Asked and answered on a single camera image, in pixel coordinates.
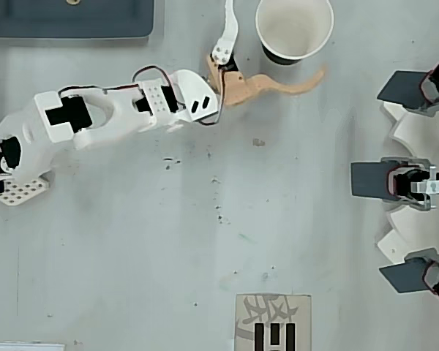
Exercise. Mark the white paper cup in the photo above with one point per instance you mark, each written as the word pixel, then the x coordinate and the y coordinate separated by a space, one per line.
pixel 296 29

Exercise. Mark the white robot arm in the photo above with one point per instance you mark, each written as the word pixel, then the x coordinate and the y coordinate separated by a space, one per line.
pixel 106 109

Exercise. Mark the dark blue tray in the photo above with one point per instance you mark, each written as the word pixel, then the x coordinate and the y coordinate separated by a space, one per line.
pixel 58 20

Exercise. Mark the brass knob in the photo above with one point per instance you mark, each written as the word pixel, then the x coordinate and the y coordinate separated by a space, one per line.
pixel 72 1

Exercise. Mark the grey printed card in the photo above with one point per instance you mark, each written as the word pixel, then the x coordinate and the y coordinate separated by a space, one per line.
pixel 247 329

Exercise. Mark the white perforated base plate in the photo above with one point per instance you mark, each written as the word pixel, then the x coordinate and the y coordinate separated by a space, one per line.
pixel 22 194

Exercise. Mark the silver metal bracket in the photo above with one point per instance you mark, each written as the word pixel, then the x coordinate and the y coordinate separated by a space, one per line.
pixel 430 187

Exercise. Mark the white round stand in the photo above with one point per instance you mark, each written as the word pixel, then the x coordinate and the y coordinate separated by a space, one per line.
pixel 424 234

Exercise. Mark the dark grey paddle motor unit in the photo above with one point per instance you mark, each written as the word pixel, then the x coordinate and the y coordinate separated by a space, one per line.
pixel 367 179
pixel 402 278
pixel 398 86

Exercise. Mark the tan gripper with motor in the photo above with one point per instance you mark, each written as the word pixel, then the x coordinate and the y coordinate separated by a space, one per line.
pixel 235 88

